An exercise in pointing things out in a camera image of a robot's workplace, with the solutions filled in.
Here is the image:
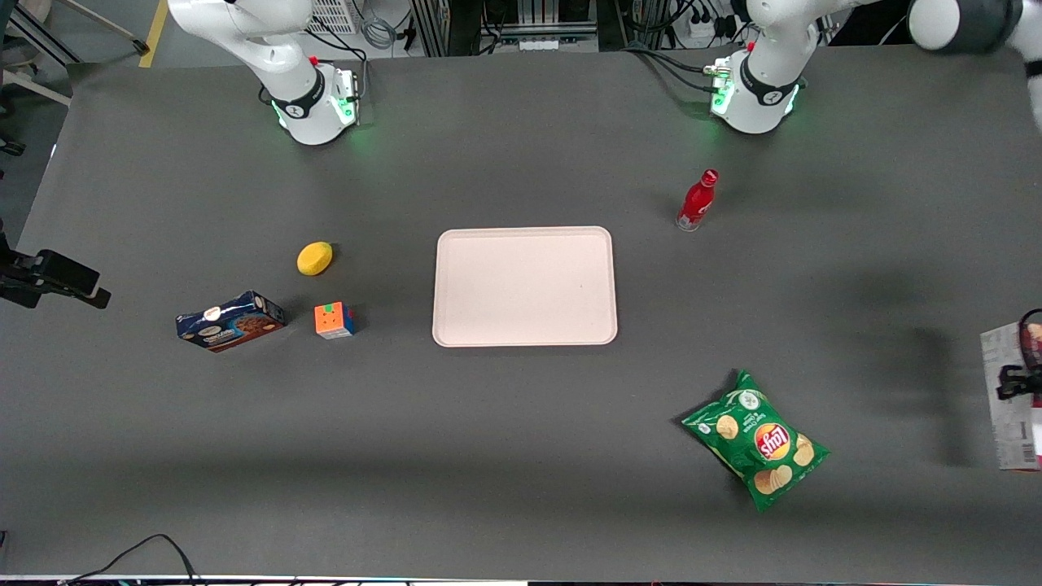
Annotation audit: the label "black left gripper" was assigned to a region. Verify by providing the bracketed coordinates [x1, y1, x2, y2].
[997, 364, 1042, 402]

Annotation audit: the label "red cookie box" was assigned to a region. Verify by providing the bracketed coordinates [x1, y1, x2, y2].
[980, 321, 1042, 472]

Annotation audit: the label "beige plastic tray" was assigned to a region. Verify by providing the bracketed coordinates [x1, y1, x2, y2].
[431, 225, 619, 348]

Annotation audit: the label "white vented box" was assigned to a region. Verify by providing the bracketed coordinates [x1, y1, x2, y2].
[308, 0, 360, 36]

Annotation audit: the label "blue cookie box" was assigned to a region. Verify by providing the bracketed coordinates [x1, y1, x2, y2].
[175, 291, 287, 353]

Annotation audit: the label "green chips bag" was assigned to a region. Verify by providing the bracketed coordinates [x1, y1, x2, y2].
[681, 369, 831, 513]

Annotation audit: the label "red aluminium drink bottle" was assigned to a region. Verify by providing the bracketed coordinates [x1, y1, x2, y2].
[676, 168, 720, 233]

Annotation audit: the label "white power strip with plugs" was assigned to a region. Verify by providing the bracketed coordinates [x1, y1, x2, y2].
[686, 0, 738, 42]

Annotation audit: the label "colourful puzzle cube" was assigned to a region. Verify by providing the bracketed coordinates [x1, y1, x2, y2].
[314, 301, 357, 340]

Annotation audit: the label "black clamp-mounted device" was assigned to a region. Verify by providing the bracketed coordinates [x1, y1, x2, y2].
[0, 248, 112, 311]

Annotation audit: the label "pale furniture legs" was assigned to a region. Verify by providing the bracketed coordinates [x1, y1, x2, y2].
[0, 0, 151, 108]

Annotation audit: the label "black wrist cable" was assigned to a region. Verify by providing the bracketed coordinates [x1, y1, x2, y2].
[1020, 309, 1042, 369]

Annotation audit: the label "black base cable bundle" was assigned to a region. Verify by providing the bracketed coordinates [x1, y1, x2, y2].
[623, 45, 721, 92]

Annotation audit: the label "black metal rack frame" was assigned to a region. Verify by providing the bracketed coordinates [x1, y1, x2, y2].
[409, 0, 605, 58]

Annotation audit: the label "coiled grey cable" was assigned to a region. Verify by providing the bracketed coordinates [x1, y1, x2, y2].
[361, 0, 401, 51]

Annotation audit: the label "black looped cable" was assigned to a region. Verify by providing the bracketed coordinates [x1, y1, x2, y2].
[61, 533, 200, 586]

